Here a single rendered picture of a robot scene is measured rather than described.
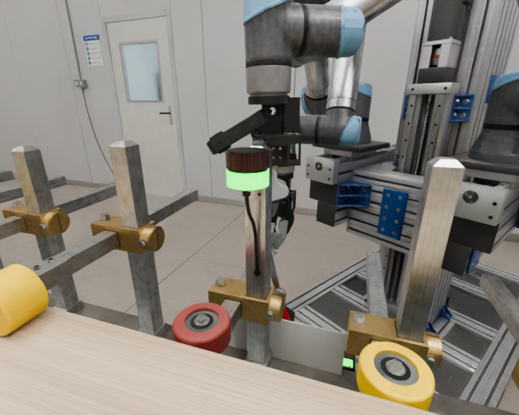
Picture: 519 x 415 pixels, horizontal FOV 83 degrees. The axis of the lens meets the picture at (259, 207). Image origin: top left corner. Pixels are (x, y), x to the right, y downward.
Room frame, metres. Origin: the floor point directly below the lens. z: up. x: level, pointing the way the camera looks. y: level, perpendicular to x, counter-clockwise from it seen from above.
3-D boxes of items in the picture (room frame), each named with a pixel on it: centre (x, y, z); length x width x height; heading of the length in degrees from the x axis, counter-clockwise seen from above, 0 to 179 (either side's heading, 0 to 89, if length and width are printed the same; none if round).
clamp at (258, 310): (0.45, 0.02, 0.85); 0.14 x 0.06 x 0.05; 72
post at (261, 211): (0.44, 0.00, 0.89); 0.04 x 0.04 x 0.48; 72
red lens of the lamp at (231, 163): (0.40, 0.02, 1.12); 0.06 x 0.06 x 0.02
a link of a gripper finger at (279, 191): (0.51, -0.02, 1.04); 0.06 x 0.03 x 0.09; 92
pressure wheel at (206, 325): (0.33, 0.08, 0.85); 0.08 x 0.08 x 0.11
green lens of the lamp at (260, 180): (0.40, 0.02, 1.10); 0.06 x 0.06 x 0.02
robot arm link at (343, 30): (0.57, -0.11, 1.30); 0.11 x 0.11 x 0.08; 14
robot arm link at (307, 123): (0.83, -0.10, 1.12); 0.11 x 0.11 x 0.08; 69
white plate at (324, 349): (0.46, -0.03, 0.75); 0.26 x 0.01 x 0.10; 72
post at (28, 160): (0.60, 0.48, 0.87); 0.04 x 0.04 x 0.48; 72
